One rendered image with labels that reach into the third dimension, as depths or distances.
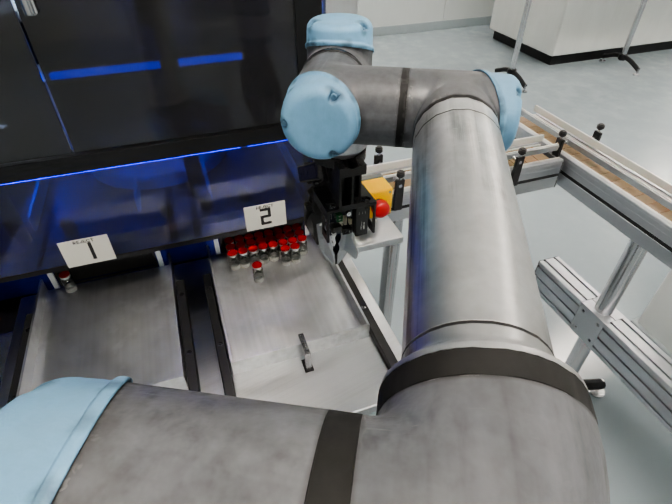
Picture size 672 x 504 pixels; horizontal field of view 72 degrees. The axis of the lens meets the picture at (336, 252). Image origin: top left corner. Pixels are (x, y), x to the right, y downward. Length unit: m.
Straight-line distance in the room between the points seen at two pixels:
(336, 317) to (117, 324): 0.43
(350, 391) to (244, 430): 0.66
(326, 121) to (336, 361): 0.53
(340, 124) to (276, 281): 0.63
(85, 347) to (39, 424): 0.81
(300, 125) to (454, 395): 0.31
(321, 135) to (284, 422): 0.31
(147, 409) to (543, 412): 0.14
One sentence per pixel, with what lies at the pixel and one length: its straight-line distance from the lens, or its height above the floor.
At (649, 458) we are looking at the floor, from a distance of 2.06.
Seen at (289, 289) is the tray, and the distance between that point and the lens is 0.99.
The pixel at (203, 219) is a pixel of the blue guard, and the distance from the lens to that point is 0.94.
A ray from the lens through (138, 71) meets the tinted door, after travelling 0.83.
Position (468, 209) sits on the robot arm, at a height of 1.42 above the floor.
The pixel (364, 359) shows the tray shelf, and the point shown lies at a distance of 0.87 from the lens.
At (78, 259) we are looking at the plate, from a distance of 0.99.
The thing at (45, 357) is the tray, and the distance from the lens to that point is 1.02.
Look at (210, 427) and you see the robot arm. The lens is 0.17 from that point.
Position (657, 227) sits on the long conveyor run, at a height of 0.91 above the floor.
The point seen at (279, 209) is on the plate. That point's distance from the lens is 0.96.
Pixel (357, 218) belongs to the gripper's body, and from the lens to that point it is 0.62.
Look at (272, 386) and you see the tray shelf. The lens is 0.84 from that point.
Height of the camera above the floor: 1.58
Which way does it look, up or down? 40 degrees down
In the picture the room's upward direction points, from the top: straight up
